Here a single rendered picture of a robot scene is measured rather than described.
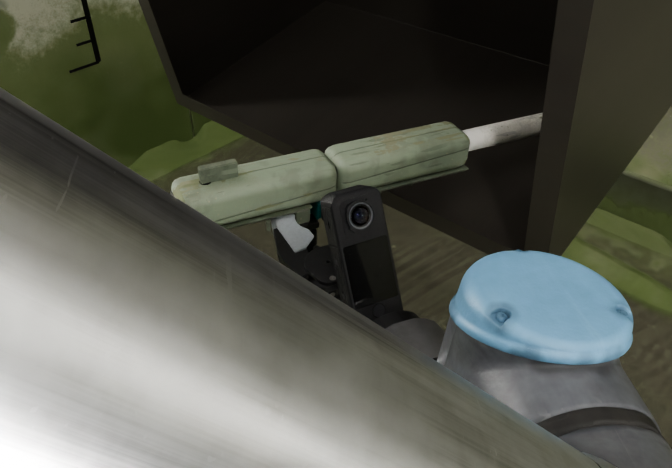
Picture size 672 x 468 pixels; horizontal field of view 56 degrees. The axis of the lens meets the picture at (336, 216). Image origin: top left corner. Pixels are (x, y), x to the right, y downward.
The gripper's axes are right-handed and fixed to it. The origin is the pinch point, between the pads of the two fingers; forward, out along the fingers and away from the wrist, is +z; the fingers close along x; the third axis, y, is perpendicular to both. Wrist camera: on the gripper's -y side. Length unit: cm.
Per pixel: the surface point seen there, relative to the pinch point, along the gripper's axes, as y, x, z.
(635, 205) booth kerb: 43, 87, 21
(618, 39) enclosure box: -18.6, 22.7, -13.9
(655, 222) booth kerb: 45, 88, 16
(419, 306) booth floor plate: 49, 32, 20
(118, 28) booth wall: 16, -4, 93
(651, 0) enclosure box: -20.0, 28.4, -11.3
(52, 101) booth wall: 26, -21, 85
